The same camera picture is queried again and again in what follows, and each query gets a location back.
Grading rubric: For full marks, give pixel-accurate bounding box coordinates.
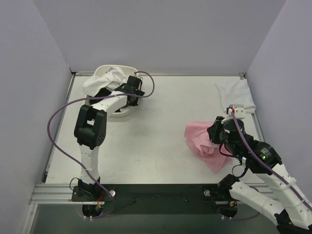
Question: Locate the folded white t shirt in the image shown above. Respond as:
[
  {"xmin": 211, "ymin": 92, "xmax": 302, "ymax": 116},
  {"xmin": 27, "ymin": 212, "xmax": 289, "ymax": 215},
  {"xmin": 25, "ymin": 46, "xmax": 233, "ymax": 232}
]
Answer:
[{"xmin": 216, "ymin": 79, "xmax": 256, "ymax": 114}]

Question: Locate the aluminium front rail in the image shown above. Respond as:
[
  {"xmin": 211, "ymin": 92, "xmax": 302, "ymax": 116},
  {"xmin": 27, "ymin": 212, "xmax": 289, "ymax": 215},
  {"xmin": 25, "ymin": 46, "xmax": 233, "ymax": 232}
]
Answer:
[{"xmin": 29, "ymin": 184, "xmax": 281, "ymax": 205}]

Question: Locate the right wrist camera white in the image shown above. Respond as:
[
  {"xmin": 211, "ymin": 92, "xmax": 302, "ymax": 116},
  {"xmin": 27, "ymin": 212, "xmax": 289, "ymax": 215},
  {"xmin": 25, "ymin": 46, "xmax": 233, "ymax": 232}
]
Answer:
[{"xmin": 226, "ymin": 104, "xmax": 246, "ymax": 119}]

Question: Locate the white t shirt in basket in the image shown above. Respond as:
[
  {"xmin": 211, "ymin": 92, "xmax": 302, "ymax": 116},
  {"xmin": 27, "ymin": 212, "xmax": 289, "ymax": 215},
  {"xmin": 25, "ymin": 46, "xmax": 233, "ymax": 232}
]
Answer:
[{"xmin": 82, "ymin": 67, "xmax": 127, "ymax": 96}]

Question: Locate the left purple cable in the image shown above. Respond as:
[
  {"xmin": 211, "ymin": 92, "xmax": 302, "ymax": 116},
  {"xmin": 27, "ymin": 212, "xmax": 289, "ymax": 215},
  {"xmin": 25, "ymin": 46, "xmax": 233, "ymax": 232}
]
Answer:
[{"xmin": 47, "ymin": 71, "xmax": 156, "ymax": 219}]

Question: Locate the black t shirt in basket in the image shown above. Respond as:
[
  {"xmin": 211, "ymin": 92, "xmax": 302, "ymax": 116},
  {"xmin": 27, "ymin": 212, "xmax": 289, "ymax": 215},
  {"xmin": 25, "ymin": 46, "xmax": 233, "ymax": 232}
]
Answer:
[{"xmin": 86, "ymin": 88, "xmax": 122, "ymax": 105}]

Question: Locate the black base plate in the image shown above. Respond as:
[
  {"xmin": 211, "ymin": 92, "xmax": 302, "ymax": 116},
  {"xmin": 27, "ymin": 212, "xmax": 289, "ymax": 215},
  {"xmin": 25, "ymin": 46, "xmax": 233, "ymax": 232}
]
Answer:
[{"xmin": 71, "ymin": 184, "xmax": 238, "ymax": 217}]

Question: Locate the pink t shirt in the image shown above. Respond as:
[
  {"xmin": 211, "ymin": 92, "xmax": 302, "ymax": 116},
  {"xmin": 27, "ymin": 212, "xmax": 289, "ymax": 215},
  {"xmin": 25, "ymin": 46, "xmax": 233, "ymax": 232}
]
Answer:
[{"xmin": 184, "ymin": 121, "xmax": 233, "ymax": 174}]

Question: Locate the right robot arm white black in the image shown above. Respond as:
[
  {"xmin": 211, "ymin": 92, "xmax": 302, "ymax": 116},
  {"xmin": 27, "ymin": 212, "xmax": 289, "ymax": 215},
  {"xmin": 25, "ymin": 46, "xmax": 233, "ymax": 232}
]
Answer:
[{"xmin": 207, "ymin": 117, "xmax": 312, "ymax": 234}]

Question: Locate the thin black cable loop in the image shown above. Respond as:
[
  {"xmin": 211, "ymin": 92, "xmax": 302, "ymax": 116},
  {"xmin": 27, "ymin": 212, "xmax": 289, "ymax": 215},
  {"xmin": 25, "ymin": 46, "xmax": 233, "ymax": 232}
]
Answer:
[{"xmin": 218, "ymin": 143, "xmax": 247, "ymax": 178}]

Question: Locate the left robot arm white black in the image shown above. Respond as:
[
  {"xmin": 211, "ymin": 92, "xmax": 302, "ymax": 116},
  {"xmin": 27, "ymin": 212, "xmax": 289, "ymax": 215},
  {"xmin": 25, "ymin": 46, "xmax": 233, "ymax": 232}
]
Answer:
[{"xmin": 74, "ymin": 76, "xmax": 145, "ymax": 201}]

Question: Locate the white plastic basket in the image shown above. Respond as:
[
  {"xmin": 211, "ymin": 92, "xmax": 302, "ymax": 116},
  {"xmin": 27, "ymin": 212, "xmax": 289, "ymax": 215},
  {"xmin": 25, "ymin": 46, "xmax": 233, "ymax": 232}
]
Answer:
[{"xmin": 82, "ymin": 65, "xmax": 144, "ymax": 119}]

